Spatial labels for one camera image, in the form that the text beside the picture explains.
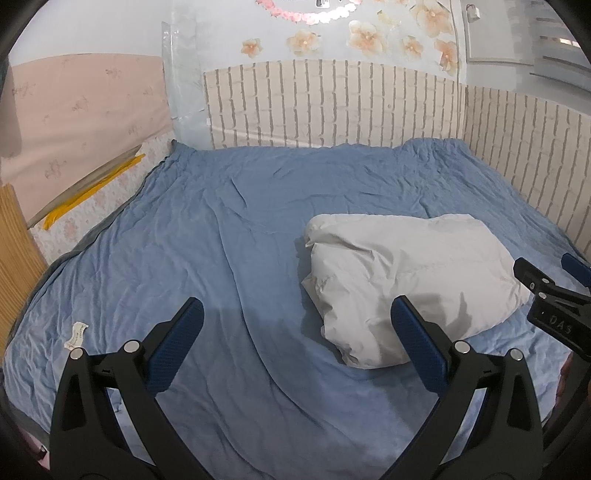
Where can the white blanket label tag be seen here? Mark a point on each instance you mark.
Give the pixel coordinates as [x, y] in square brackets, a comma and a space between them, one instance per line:
[77, 334]

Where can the white door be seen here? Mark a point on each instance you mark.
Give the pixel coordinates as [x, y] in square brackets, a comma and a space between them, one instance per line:
[494, 32]

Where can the white window frame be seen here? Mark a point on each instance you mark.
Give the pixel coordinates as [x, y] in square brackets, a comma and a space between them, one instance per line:
[558, 46]

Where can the wide brick pattern wall padding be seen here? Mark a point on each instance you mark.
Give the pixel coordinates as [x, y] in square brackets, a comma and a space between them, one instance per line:
[332, 101]

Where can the pink floral wall panel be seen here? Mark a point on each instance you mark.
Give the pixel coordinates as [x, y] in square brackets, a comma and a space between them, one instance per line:
[83, 106]

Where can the peach flower wall stickers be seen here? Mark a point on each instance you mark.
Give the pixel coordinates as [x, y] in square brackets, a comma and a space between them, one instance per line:
[364, 34]

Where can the floral mattress sheet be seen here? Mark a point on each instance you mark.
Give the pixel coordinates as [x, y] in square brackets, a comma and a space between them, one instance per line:
[83, 221]

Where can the beige wooden slat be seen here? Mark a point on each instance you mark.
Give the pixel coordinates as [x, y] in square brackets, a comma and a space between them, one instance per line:
[87, 180]

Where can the wooden bed board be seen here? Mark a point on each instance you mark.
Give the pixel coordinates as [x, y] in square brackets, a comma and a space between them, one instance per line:
[18, 258]

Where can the light grey padded jacket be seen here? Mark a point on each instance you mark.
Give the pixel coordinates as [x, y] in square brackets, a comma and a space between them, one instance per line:
[406, 277]

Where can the blue bed blanket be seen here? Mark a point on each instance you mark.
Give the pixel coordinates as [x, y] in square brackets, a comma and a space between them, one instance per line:
[207, 230]

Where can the silver padlock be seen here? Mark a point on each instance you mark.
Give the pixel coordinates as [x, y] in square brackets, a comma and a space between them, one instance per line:
[471, 13]

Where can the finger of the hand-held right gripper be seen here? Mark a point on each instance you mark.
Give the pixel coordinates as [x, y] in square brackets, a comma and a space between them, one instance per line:
[579, 274]
[533, 277]

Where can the narrow brick pattern wall padding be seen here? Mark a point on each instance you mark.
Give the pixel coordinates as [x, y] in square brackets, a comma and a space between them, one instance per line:
[531, 147]

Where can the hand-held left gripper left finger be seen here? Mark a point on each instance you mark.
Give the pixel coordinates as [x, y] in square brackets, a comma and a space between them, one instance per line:
[178, 341]

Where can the clear plastic sheet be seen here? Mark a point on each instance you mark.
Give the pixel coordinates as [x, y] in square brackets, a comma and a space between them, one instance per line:
[184, 83]

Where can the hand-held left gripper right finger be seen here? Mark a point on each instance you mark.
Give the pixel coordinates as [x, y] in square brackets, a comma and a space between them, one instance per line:
[418, 341]

